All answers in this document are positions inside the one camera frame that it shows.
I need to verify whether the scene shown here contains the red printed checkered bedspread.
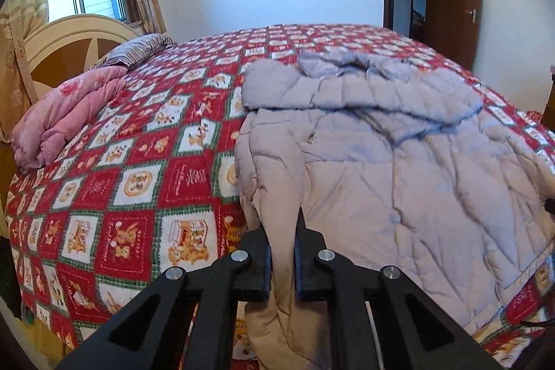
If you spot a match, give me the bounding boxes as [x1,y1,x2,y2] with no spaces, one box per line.
[4,23,555,370]

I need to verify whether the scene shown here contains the brown wooden cabinet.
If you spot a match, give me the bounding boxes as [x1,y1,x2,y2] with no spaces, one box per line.
[544,77,555,121]

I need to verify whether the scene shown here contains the brown wooden door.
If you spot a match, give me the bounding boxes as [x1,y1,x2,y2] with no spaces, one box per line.
[424,0,483,71]

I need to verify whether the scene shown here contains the striped pillow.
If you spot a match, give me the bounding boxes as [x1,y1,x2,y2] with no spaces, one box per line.
[96,33,178,69]

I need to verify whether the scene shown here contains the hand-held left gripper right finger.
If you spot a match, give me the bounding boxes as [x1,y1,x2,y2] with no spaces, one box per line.
[294,205,504,370]

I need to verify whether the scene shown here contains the lilac quilted puffer jacket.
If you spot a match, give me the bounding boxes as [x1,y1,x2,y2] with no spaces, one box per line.
[234,49,555,370]

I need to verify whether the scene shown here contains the pink folded quilt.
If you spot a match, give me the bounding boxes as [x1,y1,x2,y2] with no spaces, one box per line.
[11,66,128,170]

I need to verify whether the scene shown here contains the cream and wood headboard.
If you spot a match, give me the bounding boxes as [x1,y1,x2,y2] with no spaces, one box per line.
[22,15,146,102]

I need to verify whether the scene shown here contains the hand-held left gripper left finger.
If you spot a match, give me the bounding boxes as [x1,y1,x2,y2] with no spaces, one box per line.
[54,223,274,370]

